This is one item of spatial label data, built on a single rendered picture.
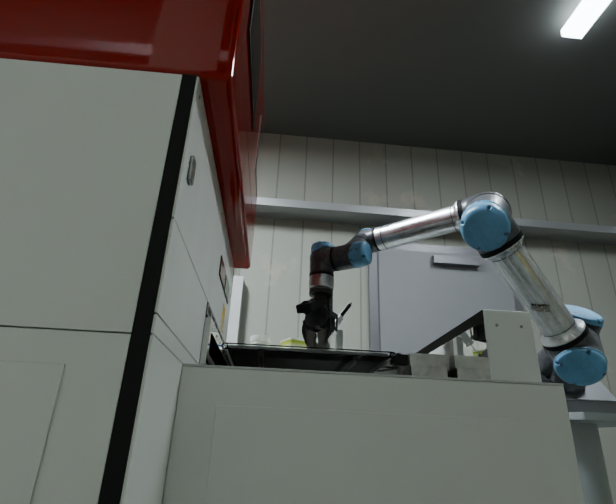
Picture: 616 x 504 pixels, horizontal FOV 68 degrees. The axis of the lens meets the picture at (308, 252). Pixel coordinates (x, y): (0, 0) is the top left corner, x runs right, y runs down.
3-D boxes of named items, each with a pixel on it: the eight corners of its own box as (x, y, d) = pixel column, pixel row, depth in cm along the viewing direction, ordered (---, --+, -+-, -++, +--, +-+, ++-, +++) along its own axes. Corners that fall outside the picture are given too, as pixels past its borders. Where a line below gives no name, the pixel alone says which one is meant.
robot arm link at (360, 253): (371, 233, 138) (339, 239, 144) (360, 244, 129) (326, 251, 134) (378, 257, 140) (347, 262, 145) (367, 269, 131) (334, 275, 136)
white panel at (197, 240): (131, 332, 53) (182, 74, 69) (210, 400, 127) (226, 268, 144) (158, 334, 53) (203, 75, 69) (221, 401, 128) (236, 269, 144)
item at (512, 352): (492, 385, 80) (483, 308, 86) (405, 409, 130) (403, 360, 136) (544, 387, 81) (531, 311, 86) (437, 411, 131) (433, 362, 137)
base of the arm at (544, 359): (573, 366, 141) (583, 339, 137) (593, 398, 128) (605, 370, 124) (523, 357, 143) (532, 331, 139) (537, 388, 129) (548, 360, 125)
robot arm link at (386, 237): (506, 179, 128) (352, 225, 152) (504, 187, 118) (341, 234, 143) (517, 217, 130) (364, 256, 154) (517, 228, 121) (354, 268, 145)
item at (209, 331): (197, 363, 88) (203, 316, 91) (219, 390, 128) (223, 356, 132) (206, 364, 88) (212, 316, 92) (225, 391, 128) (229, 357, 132)
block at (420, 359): (410, 365, 99) (409, 351, 100) (405, 368, 102) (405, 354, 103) (445, 367, 99) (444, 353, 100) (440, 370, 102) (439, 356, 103)
